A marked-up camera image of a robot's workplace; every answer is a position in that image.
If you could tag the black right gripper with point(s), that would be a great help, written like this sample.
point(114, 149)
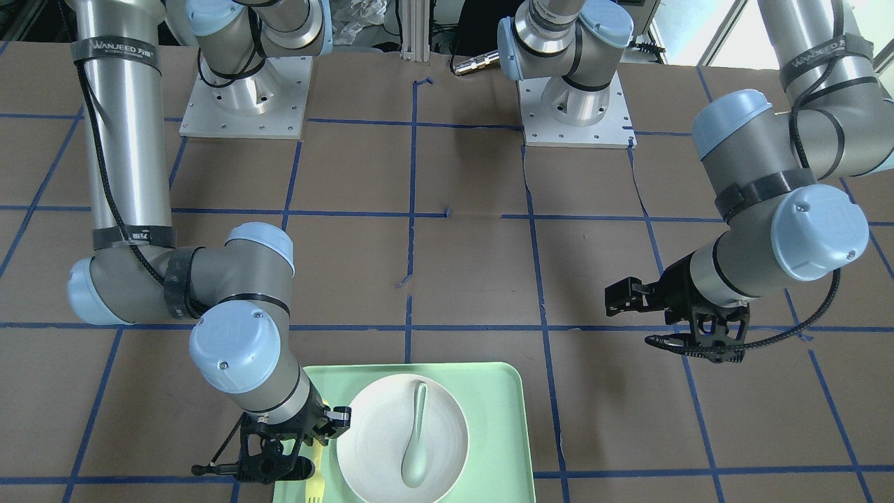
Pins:
point(308, 421)

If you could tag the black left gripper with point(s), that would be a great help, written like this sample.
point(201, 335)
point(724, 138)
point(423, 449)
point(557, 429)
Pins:
point(671, 291)

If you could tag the white round plate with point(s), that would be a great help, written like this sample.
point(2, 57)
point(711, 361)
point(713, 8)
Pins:
point(370, 454)

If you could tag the yellow plastic fork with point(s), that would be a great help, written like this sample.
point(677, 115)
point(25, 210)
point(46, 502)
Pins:
point(315, 484)

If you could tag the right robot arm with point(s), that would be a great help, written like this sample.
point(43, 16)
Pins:
point(238, 293)

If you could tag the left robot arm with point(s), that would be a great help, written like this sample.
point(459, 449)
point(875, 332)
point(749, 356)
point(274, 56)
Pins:
point(767, 170)

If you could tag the grey-green plastic spoon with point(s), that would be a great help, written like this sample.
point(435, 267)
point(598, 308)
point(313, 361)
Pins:
point(413, 469)

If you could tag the silver metal cylinder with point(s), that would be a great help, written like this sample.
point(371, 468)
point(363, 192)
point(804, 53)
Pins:
point(475, 64)

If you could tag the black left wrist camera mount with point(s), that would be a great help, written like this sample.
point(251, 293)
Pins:
point(715, 330)

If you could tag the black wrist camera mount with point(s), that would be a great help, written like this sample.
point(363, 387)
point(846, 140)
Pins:
point(270, 453)
point(715, 330)

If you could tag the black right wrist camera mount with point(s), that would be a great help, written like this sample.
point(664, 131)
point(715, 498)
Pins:
point(270, 453)

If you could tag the aluminium frame post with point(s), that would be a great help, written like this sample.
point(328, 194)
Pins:
point(415, 23)

